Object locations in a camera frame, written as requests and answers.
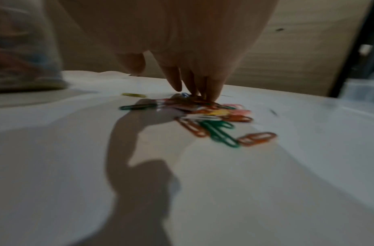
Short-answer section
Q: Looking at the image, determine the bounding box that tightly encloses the person's right hand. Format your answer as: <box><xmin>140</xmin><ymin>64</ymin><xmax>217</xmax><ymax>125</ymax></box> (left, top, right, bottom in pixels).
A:
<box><xmin>57</xmin><ymin>0</ymin><xmax>279</xmax><ymax>102</ymax></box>

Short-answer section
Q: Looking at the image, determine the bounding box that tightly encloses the pile of coloured paper clips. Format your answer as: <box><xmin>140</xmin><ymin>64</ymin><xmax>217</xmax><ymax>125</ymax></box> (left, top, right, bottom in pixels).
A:
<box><xmin>118</xmin><ymin>92</ymin><xmax>279</xmax><ymax>149</ymax></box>

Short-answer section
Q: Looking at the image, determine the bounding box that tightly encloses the clear plastic bag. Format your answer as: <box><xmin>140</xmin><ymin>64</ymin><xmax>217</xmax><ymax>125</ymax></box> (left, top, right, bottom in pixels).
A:
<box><xmin>0</xmin><ymin>4</ymin><xmax>70</xmax><ymax>92</ymax></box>

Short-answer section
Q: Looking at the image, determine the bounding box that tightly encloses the clear plastic box lid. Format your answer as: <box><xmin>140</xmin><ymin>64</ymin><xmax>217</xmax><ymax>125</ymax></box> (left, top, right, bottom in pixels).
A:
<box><xmin>338</xmin><ymin>79</ymin><xmax>374</xmax><ymax>104</ymax></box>

